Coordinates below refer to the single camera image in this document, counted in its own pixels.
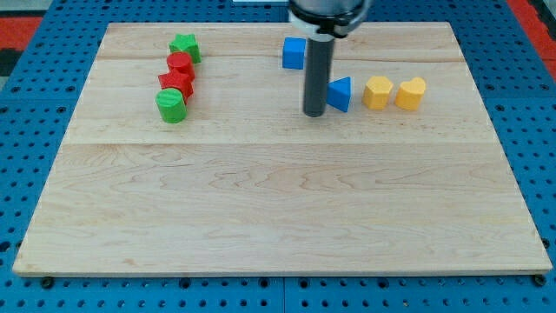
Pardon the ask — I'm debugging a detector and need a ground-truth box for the blue triangle block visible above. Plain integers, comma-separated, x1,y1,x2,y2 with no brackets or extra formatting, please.
327,77,352,113

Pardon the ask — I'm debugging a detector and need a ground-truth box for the yellow heart block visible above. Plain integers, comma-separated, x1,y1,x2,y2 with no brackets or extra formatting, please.
394,77,427,111

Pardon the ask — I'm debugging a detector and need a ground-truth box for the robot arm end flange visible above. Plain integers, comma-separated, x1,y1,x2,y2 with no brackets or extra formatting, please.
288,0,374,42

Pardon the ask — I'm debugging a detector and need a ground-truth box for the green star block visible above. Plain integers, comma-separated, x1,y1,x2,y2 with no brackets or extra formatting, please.
169,34,202,63

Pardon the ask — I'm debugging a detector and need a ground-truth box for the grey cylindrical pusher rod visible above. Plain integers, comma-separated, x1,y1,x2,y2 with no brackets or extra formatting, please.
302,39,334,117

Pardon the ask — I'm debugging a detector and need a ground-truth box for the green cylinder block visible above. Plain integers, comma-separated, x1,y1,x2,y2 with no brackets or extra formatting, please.
155,88,187,123

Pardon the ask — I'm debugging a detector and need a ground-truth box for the red star block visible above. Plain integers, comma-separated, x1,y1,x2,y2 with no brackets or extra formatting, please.
158,70,194,101

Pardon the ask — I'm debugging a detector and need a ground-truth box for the yellow pentagon block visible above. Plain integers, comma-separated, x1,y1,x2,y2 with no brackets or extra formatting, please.
362,77,394,110

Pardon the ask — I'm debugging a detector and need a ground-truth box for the red cylinder block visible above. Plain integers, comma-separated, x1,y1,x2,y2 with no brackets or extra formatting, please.
166,51,195,80

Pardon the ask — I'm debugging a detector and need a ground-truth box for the blue cube block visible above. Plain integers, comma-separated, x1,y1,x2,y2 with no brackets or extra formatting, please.
282,37,306,70

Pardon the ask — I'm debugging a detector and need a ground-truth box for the wooden board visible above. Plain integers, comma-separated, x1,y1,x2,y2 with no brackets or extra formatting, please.
13,22,552,277

